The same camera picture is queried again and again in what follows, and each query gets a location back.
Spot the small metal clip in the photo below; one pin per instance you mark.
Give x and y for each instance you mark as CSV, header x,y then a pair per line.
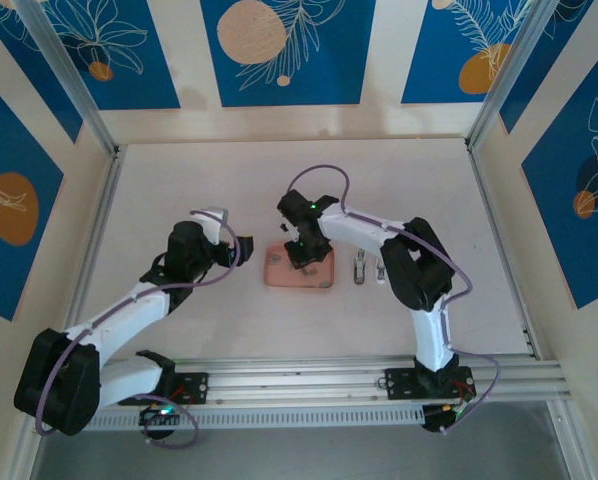
x,y
360,270

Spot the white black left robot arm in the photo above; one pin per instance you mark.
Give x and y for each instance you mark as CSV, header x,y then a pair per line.
x,y
124,307

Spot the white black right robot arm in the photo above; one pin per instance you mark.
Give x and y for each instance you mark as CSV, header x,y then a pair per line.
x,y
429,335

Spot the pink plastic tray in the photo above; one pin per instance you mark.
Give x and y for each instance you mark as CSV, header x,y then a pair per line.
x,y
279,277

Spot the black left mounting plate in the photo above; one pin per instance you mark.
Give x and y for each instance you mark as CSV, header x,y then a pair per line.
x,y
196,387

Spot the black mounting plate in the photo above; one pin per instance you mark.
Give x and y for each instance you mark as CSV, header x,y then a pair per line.
x,y
401,385
196,387

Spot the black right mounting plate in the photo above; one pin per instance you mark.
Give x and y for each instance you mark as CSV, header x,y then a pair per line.
x,y
401,385

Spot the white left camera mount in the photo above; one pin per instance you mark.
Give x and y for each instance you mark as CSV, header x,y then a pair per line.
x,y
210,232

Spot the aluminium side rail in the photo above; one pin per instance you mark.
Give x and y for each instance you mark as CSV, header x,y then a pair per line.
x,y
496,225
95,240

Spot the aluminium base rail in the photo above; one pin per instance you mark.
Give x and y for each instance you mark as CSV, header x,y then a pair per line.
x,y
299,382

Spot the aluminium frame post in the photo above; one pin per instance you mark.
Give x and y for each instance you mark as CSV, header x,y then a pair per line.
x,y
501,75
76,85

